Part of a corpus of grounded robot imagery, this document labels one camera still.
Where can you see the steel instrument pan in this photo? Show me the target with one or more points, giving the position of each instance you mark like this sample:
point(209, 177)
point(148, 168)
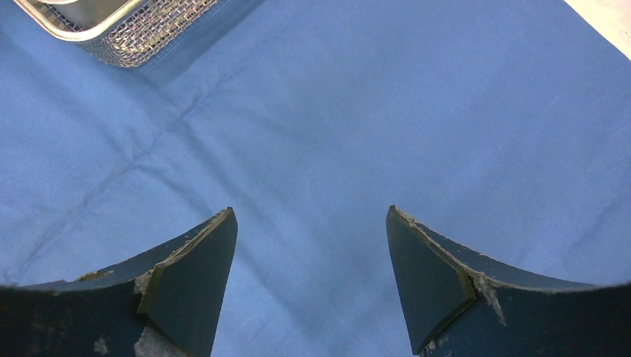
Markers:
point(85, 13)

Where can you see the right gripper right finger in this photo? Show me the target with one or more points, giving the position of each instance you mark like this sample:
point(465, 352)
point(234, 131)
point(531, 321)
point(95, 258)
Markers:
point(459, 302)

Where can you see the blue surgical wrap cloth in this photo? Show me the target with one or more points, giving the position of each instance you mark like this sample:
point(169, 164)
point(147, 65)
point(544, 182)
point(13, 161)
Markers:
point(503, 125)

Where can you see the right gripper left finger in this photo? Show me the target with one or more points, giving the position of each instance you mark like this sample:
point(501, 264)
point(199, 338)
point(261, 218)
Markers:
point(165, 301)

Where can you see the metal mesh tray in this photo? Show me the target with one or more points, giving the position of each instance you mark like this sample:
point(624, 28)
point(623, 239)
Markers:
point(128, 38)

